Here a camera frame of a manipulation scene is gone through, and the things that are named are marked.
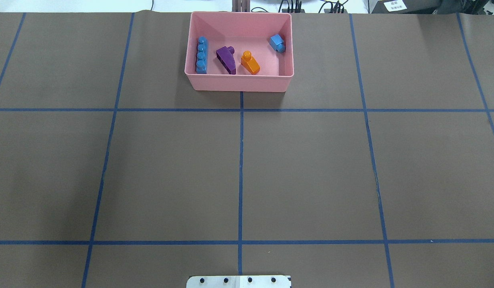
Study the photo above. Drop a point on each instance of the orange toy block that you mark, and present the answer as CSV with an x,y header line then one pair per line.
x,y
250,63

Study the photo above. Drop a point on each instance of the purple toy block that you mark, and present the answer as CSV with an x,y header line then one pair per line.
x,y
226,57

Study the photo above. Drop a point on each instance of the long blue studded block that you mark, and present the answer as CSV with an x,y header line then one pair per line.
x,y
201,55

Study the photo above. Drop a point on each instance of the small blue square block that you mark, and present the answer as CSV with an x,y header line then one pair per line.
x,y
277,43

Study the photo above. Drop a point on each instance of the pink plastic box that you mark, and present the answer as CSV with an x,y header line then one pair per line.
x,y
243,31

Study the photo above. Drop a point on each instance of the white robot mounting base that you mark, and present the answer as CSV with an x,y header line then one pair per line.
x,y
240,281

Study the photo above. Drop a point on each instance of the black monitor stand device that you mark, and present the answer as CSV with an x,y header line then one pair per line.
x,y
472,7

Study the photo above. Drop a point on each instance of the aluminium frame post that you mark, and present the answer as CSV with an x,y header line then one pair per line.
x,y
241,5

